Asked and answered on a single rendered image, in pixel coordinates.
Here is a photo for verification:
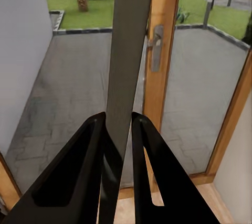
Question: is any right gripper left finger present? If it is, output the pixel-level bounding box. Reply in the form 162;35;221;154
0;112;106;224

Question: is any poster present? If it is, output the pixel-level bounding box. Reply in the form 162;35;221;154
98;0;151;224

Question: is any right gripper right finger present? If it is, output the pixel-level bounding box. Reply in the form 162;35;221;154
132;112;221;224

